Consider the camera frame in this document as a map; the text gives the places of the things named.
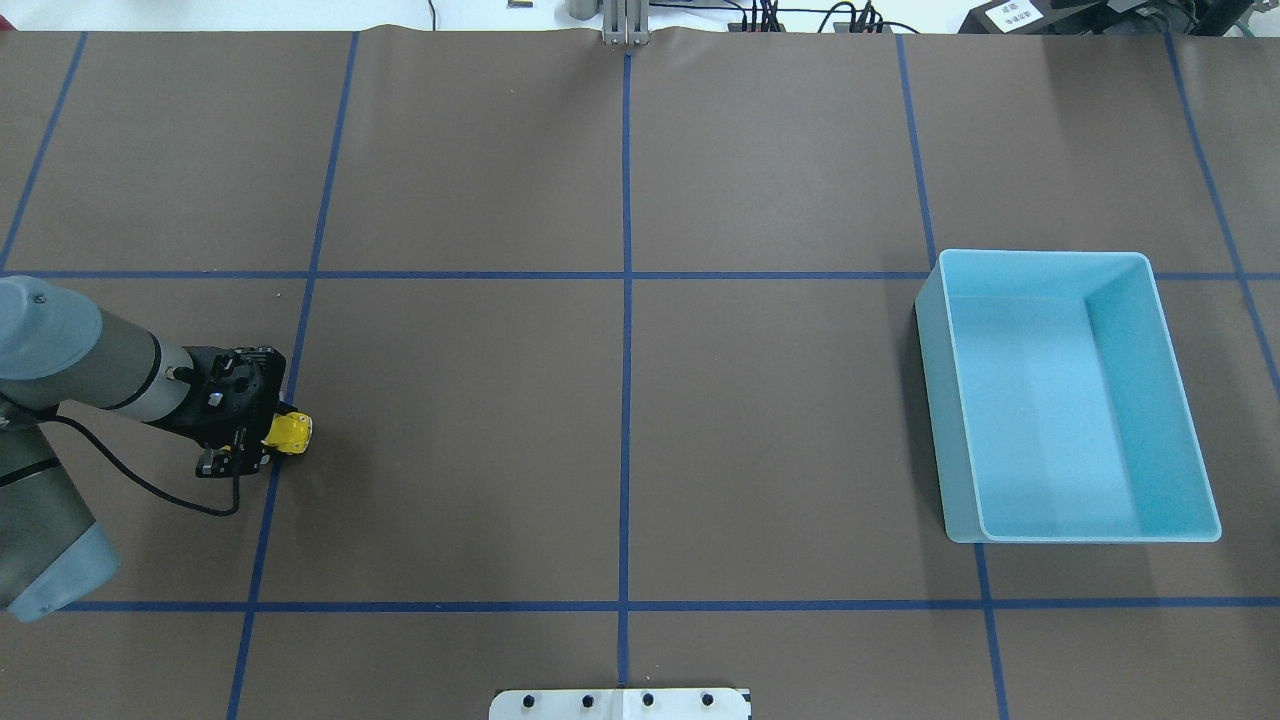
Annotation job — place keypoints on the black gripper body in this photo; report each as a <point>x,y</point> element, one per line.
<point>219,424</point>

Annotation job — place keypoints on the yellow beetle toy car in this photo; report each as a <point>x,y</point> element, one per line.
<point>289,433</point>

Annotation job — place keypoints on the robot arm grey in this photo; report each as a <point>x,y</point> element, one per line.
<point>61,348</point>

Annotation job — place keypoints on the light blue plastic bin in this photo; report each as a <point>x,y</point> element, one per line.
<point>1058,412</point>

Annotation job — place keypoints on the black box with label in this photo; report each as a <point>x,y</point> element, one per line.
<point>1006,18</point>

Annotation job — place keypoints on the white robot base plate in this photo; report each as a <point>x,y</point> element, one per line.
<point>623,703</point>

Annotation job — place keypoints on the aluminium frame post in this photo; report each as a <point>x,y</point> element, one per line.
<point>625,22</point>

